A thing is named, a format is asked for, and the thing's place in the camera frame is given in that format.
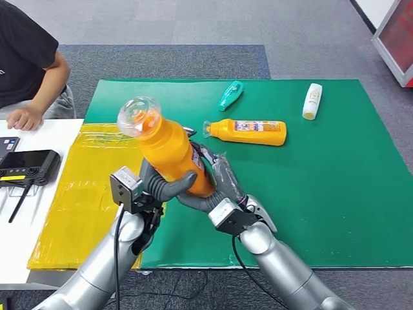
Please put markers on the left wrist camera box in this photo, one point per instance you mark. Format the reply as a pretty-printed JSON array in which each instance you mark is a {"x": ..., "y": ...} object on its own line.
[{"x": 126, "y": 188}]

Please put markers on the white plastic bottle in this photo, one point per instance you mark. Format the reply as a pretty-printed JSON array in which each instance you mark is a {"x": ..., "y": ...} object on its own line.
[{"x": 312, "y": 101}]

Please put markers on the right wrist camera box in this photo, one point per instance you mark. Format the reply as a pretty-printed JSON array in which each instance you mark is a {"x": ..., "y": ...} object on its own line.
[{"x": 229, "y": 216}]

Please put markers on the green table mat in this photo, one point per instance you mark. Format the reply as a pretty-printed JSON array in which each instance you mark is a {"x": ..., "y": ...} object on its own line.
[{"x": 322, "y": 179}]

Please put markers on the yellow plastic sheet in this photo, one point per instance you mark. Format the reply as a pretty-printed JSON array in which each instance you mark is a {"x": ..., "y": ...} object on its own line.
[{"x": 81, "y": 192}]

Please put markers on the dark flat tablet device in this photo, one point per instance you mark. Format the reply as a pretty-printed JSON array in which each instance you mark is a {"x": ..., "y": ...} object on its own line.
[{"x": 7, "y": 146}]

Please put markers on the grey cabinet with red panel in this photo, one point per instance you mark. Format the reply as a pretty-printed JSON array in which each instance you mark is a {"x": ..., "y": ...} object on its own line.
[{"x": 396, "y": 40}]

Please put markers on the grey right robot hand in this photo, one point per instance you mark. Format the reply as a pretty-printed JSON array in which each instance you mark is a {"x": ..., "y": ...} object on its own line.
[{"x": 225, "y": 179}]

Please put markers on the person's hand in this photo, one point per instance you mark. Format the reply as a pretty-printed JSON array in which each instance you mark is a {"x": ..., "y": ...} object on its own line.
[{"x": 24, "y": 119}]

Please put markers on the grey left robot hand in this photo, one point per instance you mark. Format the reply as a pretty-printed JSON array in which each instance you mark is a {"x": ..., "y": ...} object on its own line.
[{"x": 180, "y": 182}]

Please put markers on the clear controller stand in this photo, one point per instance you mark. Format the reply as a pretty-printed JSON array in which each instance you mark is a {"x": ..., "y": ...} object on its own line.
[{"x": 19, "y": 190}]

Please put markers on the person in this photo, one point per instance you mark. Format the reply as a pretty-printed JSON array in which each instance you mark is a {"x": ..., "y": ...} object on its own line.
[{"x": 22, "y": 51}]

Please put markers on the teal plastic bottle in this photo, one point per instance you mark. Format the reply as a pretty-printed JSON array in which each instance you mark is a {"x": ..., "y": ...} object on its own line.
[{"x": 230, "y": 95}]

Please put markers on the black controller with antenna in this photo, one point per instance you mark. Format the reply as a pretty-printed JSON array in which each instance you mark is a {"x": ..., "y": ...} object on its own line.
[{"x": 30, "y": 163}]

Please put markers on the clear plastic hand wrap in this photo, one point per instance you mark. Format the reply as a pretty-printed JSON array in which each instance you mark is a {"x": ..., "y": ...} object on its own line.
[{"x": 227, "y": 177}]

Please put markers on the orange bottle with clear cap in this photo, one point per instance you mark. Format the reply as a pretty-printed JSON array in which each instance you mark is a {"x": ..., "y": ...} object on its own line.
[
  {"x": 252, "y": 133},
  {"x": 167, "y": 149}
]

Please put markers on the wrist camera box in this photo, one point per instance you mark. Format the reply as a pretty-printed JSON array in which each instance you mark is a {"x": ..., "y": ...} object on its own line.
[
  {"x": 126, "y": 188},
  {"x": 229, "y": 216}
]

